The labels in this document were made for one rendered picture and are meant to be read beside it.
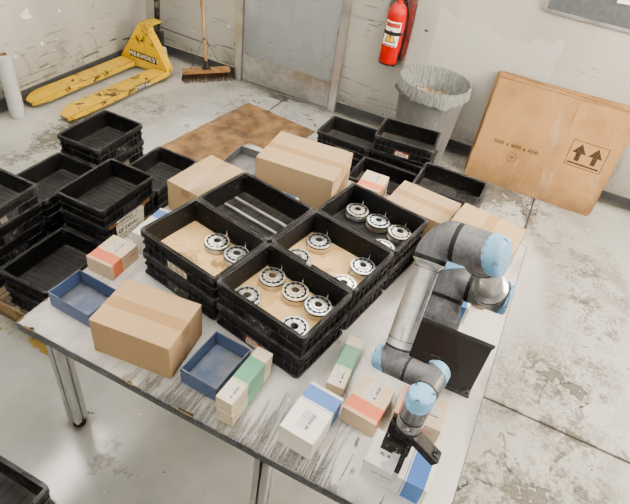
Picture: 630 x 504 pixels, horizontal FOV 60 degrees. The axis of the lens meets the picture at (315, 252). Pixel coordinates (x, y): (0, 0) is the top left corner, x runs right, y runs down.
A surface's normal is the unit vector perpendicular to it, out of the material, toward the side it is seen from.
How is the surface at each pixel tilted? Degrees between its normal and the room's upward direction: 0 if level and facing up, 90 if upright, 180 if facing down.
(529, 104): 81
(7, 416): 0
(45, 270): 0
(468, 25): 90
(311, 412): 0
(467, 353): 90
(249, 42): 90
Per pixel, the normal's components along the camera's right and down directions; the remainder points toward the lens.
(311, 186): -0.36, 0.58
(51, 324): 0.12, -0.75
